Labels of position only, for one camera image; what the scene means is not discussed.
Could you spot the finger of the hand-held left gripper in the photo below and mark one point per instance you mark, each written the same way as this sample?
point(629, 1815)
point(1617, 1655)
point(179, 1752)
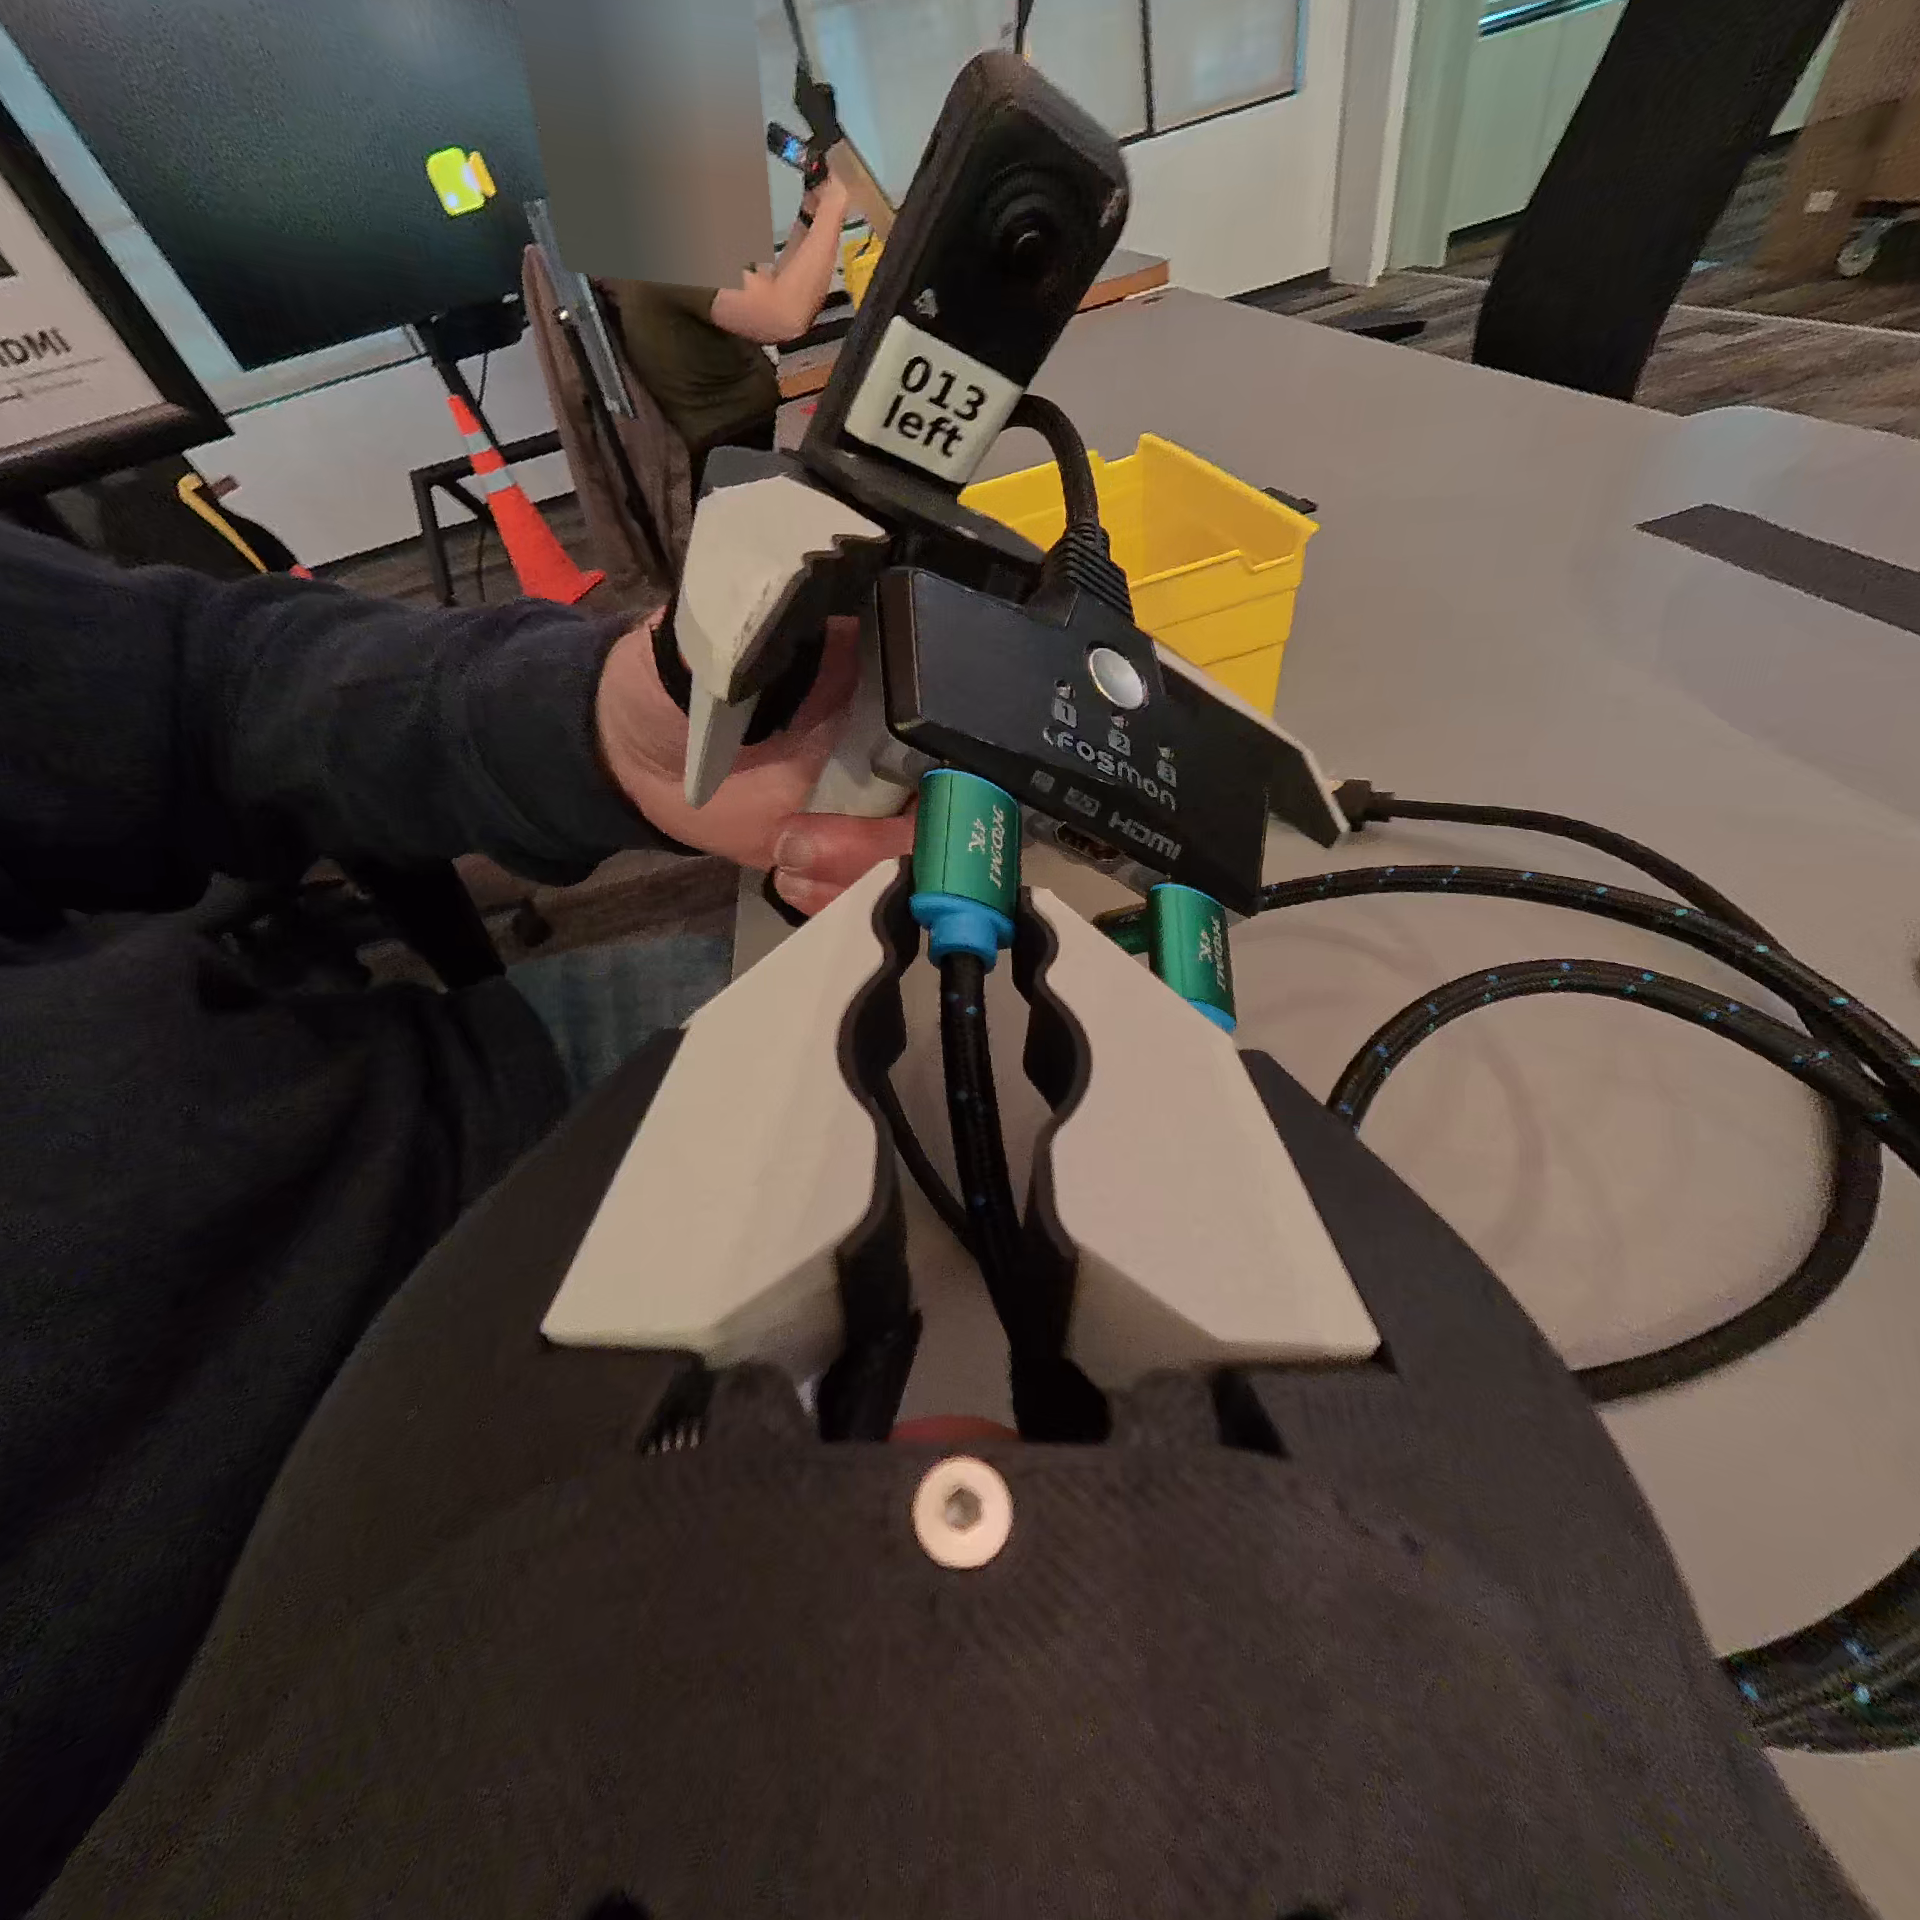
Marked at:
point(736, 600)
point(1276, 760)

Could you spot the wooden desk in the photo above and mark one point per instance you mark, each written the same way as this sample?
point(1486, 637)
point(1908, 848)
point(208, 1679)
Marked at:
point(1117, 273)

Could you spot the person's left hand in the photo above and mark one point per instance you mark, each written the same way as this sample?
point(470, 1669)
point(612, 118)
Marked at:
point(662, 750)

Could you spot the black office chair back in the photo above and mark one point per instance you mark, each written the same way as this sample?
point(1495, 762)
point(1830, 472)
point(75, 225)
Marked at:
point(1633, 193)

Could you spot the orange traffic cone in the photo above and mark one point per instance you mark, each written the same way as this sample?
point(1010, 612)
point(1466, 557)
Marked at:
point(518, 524)

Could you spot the person's legs blue jeans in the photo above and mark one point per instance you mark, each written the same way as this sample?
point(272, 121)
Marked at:
point(616, 1019)

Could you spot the large cardboard box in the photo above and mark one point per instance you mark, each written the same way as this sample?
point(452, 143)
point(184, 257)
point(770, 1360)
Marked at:
point(1846, 152)

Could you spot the black wall screen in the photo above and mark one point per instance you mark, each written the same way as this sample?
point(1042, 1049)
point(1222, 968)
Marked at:
point(303, 152)

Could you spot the brown padded chair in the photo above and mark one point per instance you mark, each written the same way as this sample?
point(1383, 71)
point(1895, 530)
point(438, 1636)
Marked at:
point(586, 389)

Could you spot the framed marker sign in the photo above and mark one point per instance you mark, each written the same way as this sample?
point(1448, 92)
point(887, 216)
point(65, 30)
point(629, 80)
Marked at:
point(59, 343)

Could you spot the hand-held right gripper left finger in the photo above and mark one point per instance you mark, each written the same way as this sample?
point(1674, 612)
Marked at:
point(720, 1188)

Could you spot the yellow plastic bin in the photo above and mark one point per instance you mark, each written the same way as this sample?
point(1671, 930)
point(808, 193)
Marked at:
point(1185, 557)

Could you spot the black HDMI switch box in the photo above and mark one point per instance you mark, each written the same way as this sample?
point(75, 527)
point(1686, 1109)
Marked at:
point(989, 674)

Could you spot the person's left forearm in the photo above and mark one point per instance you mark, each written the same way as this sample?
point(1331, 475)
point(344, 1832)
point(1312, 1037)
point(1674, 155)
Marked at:
point(303, 707)

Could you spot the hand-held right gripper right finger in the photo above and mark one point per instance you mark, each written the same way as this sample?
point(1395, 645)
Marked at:
point(1216, 1201)

